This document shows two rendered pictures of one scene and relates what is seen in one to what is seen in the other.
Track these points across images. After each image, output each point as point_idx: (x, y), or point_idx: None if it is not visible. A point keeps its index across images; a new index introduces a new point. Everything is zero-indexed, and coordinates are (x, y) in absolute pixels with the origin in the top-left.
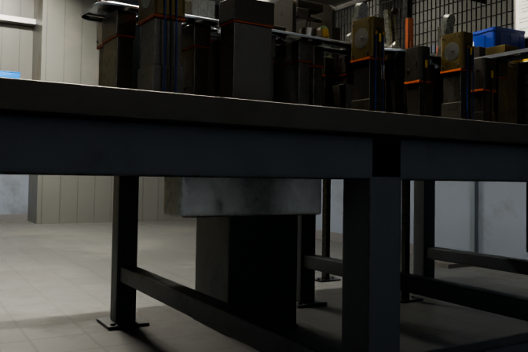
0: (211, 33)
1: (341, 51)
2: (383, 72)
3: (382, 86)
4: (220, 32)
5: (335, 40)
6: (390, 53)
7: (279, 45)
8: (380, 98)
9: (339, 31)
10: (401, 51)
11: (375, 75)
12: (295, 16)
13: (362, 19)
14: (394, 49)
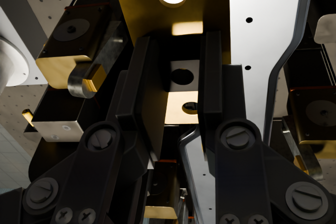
0: (203, 208)
1: (194, 103)
2: (335, 76)
3: (329, 63)
4: (210, 206)
5: (269, 142)
6: (233, 27)
7: (183, 165)
8: (319, 51)
9: (82, 116)
10: (273, 21)
11: (330, 82)
12: (145, 195)
13: (327, 157)
14: (291, 54)
